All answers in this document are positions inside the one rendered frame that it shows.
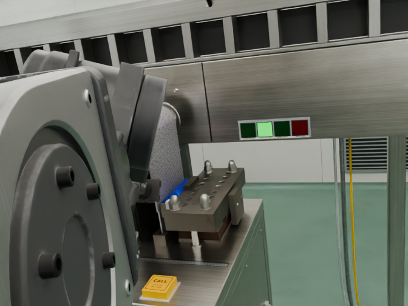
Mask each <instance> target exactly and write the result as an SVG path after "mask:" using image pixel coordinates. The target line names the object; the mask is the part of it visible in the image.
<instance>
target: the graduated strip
mask: <svg viewBox="0 0 408 306"><path fill-rule="evenodd" d="M140 257H141V256H140ZM141 261H149V262H165V263H174V264H190V265H205V266H214V267H228V265H229V263H226V262H209V261H200V260H183V259H167V258H157V257H141Z"/></svg>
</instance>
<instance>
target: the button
mask: <svg viewBox="0 0 408 306"><path fill-rule="evenodd" d="M176 285H177V278H176V277H174V276H161V275H153V276H152V277H151V278H150V280H149V281H148V282H147V284H146V285H145V286H144V288H143V289H142V294H143V297H144V298H154V299H164V300H168V298H169V297H170V295H171V293H172V292H173V290H174V288H175V287H176Z"/></svg>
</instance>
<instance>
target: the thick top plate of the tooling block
mask: <svg viewBox="0 0 408 306"><path fill-rule="evenodd" d="M198 177H199V181H198V182H197V183H196V184H195V186H194V187H193V188H192V189H191V190H190V191H183V192H182V193H181V194H180V195H179V196H178V200H179V201H180V204H181V207H182V208H181V209H180V210H178V211H170V209H166V210H165V211H164V212H163V216H164V220H165V227H166V230H169V231H196V232H211V233H215V232H216V231H217V229H218V227H219V225H220V224H221V222H222V220H223V219H224V217H225V216H226V214H227V212H228V211H229V209H230V202H229V196H228V194H229V193H230V192H231V190H232V188H233V187H234V185H235V184H236V183H241V184H242V188H243V186H244V184H245V182H246V181H245V170H244V168H237V172H235V173H229V172H228V168H213V172H211V173H204V170H203V171H202V172H201V173H200V174H199V175H198ZM202 194H207V195H208V197H209V200H210V201H211V206H212V208H211V209H209V210H206V211H203V210H200V197H201V195H202Z"/></svg>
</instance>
